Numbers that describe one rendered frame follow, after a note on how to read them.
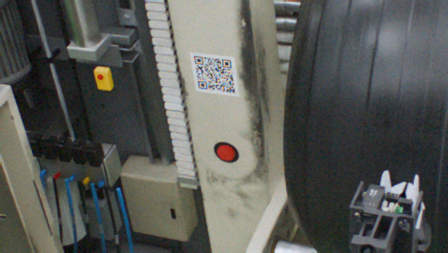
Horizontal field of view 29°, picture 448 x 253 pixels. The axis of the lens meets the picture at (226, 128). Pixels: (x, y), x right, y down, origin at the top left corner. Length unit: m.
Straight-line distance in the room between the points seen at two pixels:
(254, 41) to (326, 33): 0.24
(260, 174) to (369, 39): 0.44
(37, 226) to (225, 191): 0.33
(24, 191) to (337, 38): 0.63
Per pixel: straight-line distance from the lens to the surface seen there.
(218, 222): 1.58
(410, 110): 1.08
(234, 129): 1.42
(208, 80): 1.37
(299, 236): 1.66
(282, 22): 1.76
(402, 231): 0.96
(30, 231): 1.55
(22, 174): 1.45
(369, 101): 1.09
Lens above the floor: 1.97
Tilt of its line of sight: 37 degrees down
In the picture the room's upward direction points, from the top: 8 degrees counter-clockwise
